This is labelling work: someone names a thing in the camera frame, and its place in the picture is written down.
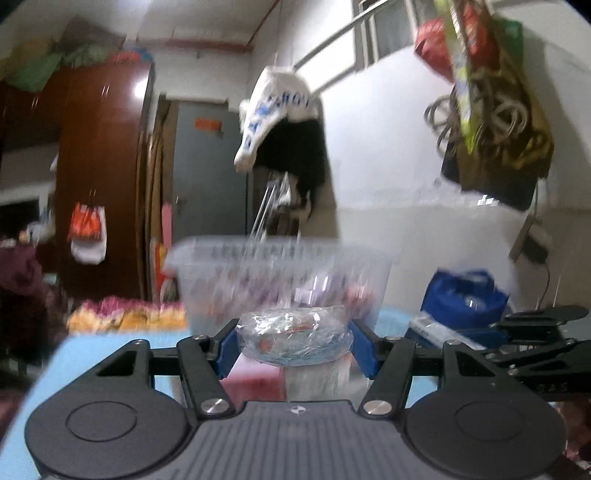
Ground clear tissue pack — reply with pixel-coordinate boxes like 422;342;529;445
405;313;485;351

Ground crinkled clear plastic packet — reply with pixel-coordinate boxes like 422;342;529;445
236;307;353;367

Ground red white tissue box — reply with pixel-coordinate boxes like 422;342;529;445
221;354;286;406

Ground blue cloth bag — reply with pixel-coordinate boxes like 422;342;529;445
421;269;509;330

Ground yellow patterned blanket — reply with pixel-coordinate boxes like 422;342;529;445
66;296;188;335

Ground red yellow paper bag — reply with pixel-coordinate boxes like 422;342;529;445
149;239;170;303

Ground grey metal door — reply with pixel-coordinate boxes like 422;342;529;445
172;101;249;242

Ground red white hanging bag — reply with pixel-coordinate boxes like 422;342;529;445
67;203;107;265

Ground dark maroon clothes pile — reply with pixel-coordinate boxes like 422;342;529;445
1;245;67;365

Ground aluminium crutches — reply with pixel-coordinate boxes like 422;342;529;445
249;173;291;241

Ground dark olive hanging bag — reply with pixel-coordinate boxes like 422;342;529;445
441;15;555;212

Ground black hanging garment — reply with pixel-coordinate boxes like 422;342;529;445
252;119;328;221

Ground dark red wooden wardrobe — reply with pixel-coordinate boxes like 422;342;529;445
1;61;154;300

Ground white garment blue letters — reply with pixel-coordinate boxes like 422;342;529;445
233;66;318;173

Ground window with metal bars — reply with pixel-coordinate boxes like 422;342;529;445
294;0;436;70

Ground coiled grey cable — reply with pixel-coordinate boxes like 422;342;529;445
423;68;528;153

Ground yellow green hanging strap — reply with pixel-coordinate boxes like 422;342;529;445
433;0;491;156

